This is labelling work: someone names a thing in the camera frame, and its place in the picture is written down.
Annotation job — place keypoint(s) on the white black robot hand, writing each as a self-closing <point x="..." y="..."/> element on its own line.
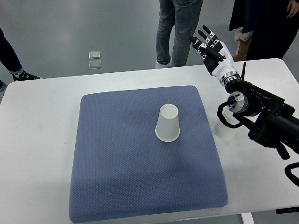
<point x="216" y="56"/>

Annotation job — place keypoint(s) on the white paper cup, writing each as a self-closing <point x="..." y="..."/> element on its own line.
<point x="167" y="128"/>
<point x="222" y="131"/>

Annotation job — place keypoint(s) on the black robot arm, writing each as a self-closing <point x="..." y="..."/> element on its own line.
<point x="269" y="119"/>

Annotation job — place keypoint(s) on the person in grey jeans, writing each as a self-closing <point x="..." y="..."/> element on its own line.
<point x="178" y="20"/>

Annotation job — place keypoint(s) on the person in dark coat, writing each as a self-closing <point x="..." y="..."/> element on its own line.
<point x="264" y="29"/>

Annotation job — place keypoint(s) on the white paper cup on mat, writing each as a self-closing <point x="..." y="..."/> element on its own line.
<point x="167" y="128"/>

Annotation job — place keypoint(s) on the upper metal floor plate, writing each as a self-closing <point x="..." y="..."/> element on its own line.
<point x="94" y="54"/>

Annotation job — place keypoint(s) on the blue textured cushion mat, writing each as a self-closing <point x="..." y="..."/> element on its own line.
<point x="122" y="169"/>

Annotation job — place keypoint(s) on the white table leg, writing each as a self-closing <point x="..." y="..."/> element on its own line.
<point x="247" y="218"/>

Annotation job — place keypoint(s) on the black table control panel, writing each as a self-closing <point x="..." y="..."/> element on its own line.
<point x="287" y="210"/>

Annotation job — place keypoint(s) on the person with black white sneakers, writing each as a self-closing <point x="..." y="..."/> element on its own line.
<point x="11" y="62"/>

